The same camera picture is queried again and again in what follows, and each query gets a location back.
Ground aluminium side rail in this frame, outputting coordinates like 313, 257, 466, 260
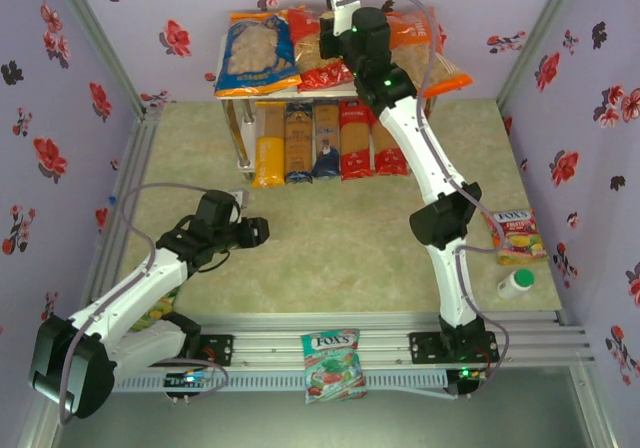
82, 112, 161, 319

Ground dark blue Moli spaghetti bag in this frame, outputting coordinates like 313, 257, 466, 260
283, 100, 315, 185

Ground black left wrist camera cable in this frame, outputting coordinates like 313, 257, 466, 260
197, 247, 232, 274

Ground grey right arm cable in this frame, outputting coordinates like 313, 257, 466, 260
344, 0, 511, 400

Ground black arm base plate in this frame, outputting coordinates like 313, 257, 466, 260
408, 330, 501, 367
184, 332, 235, 369

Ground red macaroni bag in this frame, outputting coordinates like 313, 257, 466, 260
287, 6, 361, 94

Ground green Fox's candy bag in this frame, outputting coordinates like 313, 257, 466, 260
132, 287, 181, 332

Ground white bottle green cap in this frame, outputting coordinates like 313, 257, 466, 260
496, 268, 536, 300

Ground white two-tier shelf metal legs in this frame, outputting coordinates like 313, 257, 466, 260
219, 37, 441, 182

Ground teal red Fox's candy bag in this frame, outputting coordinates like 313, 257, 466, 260
299, 328, 369, 405

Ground grey left arm cable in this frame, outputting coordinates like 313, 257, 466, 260
58, 182, 230, 427

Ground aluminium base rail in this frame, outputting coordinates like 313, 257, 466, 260
49, 312, 596, 369

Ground aluminium frame post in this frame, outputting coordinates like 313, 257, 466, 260
494, 0, 586, 114
47, 0, 161, 119

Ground Fox's fruits candy bag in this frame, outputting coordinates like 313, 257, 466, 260
480, 206, 551, 267

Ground blue and orange pasta bag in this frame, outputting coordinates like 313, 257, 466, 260
213, 10, 304, 99

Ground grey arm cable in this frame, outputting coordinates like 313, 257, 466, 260
344, 0, 511, 400
58, 182, 230, 427

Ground clear blue spaghetti bag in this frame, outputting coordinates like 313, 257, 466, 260
312, 98, 343, 178

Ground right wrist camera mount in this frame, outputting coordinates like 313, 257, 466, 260
325, 0, 362, 37

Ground yellow spaghetti bag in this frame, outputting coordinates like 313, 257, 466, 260
250, 100, 286, 189

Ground controller circuit board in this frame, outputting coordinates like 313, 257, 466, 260
447, 365, 494, 399
163, 367, 217, 404

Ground orange macaroni bag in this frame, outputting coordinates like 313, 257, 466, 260
384, 7, 474, 100

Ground white slotted cable duct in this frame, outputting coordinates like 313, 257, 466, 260
112, 371, 449, 395

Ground red spaghetti bag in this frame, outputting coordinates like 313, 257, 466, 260
338, 98, 375, 182
372, 112, 411, 177

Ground aluminium frame bar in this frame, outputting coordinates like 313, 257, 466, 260
17, 407, 64, 448
569, 362, 624, 448

